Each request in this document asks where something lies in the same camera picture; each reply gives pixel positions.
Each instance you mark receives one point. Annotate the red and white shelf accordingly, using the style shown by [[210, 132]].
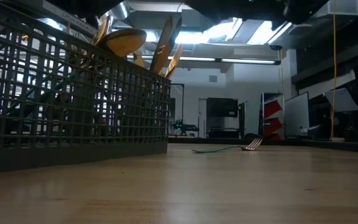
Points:
[[272, 109]]

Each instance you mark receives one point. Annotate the long ceiling light strip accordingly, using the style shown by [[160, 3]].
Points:
[[232, 60]]

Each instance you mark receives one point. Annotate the black wall television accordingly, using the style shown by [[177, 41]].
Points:
[[222, 107]]

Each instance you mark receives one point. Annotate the grey tilted panel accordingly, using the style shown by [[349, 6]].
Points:
[[342, 99]]

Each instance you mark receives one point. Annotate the black background robot arm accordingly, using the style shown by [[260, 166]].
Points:
[[185, 127]]

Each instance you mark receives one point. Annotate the grey mesh silverware basket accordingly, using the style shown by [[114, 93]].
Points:
[[73, 155]]

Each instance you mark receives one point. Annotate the grey wall vent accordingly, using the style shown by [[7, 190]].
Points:
[[213, 78]]

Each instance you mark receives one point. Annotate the white overhead light panel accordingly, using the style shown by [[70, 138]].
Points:
[[343, 6]]

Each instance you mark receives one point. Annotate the white whiteboard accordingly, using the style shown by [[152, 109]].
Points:
[[297, 113]]

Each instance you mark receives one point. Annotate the silver air duct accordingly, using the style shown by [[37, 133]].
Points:
[[121, 11]]

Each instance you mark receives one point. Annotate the black television cabinet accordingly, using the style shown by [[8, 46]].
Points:
[[222, 132]]

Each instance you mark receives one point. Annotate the black pole stand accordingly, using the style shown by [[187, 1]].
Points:
[[183, 99]]

